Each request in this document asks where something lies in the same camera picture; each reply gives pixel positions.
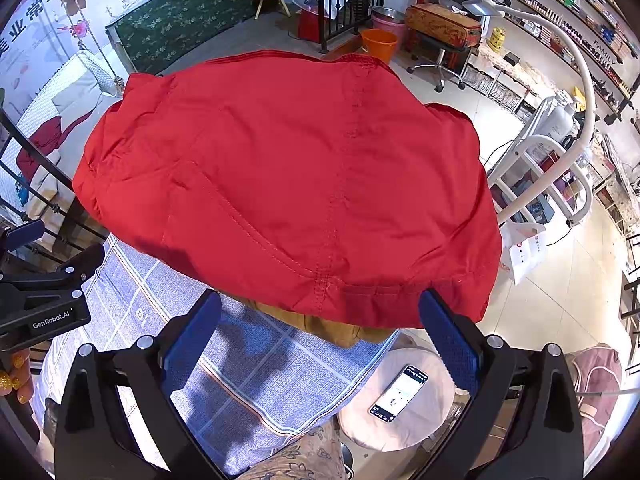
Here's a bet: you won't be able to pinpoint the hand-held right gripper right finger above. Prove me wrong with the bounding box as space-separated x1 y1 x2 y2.
417 287 586 480

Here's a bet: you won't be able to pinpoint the red box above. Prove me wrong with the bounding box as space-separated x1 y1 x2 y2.
299 6 322 41

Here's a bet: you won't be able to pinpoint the white shopping bag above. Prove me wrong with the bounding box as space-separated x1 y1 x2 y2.
500 220 547 286

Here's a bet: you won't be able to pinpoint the black smartphone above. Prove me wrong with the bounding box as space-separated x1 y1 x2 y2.
368 365 429 423

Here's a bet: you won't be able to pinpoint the pink bag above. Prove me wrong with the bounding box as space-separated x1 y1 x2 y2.
565 344 628 461

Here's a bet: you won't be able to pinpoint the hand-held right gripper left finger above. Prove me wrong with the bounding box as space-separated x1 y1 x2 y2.
54 289 228 480

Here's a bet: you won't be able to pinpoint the low white shelf unit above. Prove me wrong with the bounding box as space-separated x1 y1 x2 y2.
462 55 538 113

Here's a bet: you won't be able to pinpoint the person's patterned trouser leg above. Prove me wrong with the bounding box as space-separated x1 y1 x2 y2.
242 417 348 480

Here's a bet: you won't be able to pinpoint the blue plaid bed sheet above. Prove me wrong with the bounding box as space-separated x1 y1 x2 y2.
30 235 401 476

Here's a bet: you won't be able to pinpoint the orange bucket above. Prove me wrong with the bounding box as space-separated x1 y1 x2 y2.
360 29 399 60

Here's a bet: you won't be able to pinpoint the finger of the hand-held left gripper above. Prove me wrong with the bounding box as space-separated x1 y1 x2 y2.
25 244 106 311
0 220 46 256

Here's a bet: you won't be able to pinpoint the black iron railing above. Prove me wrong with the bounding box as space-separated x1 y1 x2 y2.
316 0 390 55
0 107 108 261

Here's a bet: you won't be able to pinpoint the brown cushioned salon chair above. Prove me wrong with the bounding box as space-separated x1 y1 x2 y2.
405 4 483 92

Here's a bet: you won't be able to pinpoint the wall shelves with bottles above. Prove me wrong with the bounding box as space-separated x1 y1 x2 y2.
492 0 640 126

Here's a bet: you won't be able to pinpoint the red puffer jacket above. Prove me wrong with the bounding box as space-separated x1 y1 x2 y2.
71 50 503 331

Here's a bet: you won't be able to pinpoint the white swing cushion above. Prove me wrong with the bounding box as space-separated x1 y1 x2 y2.
0 50 123 221

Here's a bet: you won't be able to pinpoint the person's left hand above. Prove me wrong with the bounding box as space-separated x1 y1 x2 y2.
0 350 36 406

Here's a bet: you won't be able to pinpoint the dark red cloth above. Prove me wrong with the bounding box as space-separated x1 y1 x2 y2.
15 115 93 176

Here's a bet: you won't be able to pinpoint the pink round stool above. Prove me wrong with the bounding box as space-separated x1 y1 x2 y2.
336 347 457 453

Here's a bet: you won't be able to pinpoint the white wall banner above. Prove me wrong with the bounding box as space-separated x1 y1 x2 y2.
0 0 166 126

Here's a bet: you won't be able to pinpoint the white trolley cart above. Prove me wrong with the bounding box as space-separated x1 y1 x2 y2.
484 95 596 227

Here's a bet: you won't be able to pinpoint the tan fleece garment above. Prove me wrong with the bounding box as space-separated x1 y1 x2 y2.
235 294 401 350

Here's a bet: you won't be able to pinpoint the green patterned counter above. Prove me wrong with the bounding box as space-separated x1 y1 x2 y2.
106 0 280 75

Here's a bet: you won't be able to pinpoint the pink basin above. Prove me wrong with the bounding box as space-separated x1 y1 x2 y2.
372 12 407 36

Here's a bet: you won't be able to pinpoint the white floor lamp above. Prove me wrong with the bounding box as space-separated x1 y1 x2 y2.
462 0 598 223

